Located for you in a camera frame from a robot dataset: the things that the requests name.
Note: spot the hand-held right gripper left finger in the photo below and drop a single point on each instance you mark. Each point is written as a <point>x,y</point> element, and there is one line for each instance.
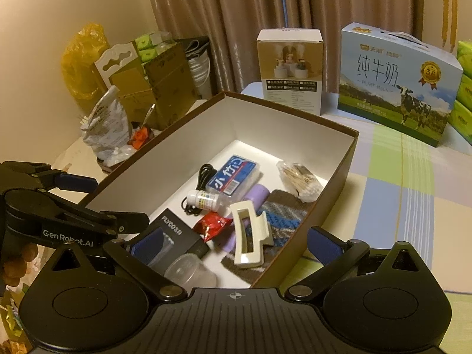
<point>147,245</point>

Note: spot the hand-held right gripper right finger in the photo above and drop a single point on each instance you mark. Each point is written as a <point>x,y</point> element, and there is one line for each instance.
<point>324,245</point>

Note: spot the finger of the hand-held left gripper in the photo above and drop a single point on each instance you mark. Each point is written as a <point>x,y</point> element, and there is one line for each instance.
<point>77,185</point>
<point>136,222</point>

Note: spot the black shaver box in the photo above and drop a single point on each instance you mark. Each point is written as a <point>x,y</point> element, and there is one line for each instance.
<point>180,232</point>

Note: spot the striped knitted cloth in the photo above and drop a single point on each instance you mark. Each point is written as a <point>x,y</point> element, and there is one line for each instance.
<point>287,217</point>

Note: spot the translucent plastic cup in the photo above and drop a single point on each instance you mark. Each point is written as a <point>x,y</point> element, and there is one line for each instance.
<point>190,271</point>

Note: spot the clear bag of cotton swabs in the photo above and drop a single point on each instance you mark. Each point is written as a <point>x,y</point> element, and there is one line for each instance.
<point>300,180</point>

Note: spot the red snack packet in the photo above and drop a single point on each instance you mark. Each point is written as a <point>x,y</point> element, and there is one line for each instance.
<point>214,226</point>

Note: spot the small white bottle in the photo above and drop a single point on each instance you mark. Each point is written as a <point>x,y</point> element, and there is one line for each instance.
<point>202,200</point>

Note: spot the white hair claw clip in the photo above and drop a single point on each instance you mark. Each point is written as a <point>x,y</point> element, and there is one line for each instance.
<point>250,236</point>

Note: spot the purple bottle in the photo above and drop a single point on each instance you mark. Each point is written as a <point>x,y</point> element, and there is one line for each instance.
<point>256,193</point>

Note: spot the brown cardboard box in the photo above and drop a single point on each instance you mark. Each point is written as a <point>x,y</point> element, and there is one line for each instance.
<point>258,129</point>

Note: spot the person's left hand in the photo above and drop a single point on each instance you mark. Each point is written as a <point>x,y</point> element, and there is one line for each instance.
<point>16,271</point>

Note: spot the crumpled clear plastic bag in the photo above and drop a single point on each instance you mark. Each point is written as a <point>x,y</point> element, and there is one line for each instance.
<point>107,129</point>

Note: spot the orange plastic packet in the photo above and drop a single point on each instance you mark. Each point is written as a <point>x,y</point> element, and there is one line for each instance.
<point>140,137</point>

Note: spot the metal spoon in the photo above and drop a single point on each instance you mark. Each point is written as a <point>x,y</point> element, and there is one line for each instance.
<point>148,116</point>

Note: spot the colourful packaging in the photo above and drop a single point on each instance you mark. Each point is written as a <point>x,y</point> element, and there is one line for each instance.
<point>11,324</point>

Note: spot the yellow plastic bag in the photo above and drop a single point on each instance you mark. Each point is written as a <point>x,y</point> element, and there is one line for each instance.
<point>81,62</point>

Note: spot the cardboard hanger card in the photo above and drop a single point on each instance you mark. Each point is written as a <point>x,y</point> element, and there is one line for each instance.
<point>114,62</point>

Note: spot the brown shipping carton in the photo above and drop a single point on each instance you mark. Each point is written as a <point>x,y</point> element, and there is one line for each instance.
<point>166,84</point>

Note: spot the green tissue pack bundle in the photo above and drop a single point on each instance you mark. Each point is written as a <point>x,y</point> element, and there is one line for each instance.
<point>151,44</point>

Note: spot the white paper bag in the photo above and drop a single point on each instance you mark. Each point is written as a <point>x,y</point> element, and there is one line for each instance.
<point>199,70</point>

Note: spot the milk carton with cow print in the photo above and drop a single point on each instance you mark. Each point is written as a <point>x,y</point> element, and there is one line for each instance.
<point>394,88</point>

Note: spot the white and beige product box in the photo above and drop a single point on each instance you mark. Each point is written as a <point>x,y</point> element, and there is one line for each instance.
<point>291,73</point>

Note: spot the stack of green tissue packs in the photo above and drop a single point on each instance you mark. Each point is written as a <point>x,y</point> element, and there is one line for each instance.
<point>462,96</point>

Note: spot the brown curtain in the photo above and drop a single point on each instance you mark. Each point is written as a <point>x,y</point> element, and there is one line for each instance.
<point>239,18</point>

